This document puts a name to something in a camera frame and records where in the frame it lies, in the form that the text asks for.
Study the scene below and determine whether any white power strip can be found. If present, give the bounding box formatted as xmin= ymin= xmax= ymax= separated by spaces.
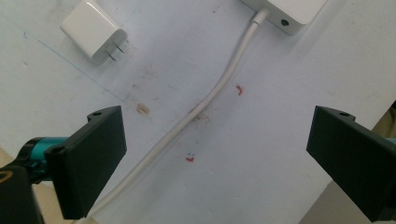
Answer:
xmin=239 ymin=0 xmax=329 ymax=35

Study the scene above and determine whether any white plug charger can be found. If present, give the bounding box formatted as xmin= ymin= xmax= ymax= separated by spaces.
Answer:
xmin=60 ymin=0 xmax=129 ymax=65

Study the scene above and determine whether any white power cable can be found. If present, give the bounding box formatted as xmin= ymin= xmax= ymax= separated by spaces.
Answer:
xmin=73 ymin=7 xmax=271 ymax=224

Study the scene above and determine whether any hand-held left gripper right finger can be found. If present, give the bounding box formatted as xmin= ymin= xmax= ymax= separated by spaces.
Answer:
xmin=305 ymin=105 xmax=396 ymax=223

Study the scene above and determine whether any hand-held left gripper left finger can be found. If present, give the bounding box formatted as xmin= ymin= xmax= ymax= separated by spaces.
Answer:
xmin=44 ymin=105 xmax=128 ymax=220

